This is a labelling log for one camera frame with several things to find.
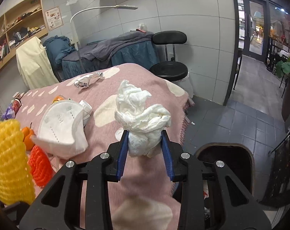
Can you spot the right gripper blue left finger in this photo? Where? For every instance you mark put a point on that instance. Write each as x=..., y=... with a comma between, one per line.
x=118, y=153

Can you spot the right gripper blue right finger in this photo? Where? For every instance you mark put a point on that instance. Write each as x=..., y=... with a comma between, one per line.
x=171, y=154

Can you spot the white tissue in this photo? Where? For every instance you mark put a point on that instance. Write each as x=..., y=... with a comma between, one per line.
x=144, y=124

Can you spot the yellow foam fruit net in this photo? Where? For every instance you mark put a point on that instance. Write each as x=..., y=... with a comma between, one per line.
x=16, y=182

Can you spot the dark brown trash bin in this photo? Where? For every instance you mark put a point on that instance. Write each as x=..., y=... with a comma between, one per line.
x=213, y=197

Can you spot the pink spotted blanket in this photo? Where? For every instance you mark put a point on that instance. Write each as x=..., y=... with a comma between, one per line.
x=143, y=198

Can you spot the white face mask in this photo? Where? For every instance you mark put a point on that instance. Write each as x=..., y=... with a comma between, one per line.
x=61, y=130

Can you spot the crumpled printed wrapper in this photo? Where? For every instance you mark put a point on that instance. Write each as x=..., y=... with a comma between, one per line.
x=84, y=81

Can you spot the orange foam fruit net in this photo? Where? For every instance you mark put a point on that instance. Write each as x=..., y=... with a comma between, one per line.
x=40, y=168

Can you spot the orange fruit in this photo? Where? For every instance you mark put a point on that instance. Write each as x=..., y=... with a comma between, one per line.
x=27, y=134

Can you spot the grey blanket on bed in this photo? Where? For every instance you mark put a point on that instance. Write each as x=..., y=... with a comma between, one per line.
x=105, y=49

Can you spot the blue covered massage bed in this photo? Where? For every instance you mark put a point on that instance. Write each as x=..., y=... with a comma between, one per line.
x=67, y=62

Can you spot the black metal display rack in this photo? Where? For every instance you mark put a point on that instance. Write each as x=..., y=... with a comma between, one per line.
x=277, y=193

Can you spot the cream cloth on chair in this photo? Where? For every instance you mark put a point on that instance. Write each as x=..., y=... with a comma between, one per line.
x=34, y=66

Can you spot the potted green plant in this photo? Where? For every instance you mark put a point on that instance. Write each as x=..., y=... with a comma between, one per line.
x=283, y=68

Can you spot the glass entrance door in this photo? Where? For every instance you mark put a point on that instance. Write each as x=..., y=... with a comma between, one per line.
x=254, y=21

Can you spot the wall poster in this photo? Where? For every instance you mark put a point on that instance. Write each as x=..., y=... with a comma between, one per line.
x=53, y=18

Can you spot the wooden wall shelf unit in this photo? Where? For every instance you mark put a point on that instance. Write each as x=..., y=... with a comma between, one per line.
x=18, y=25

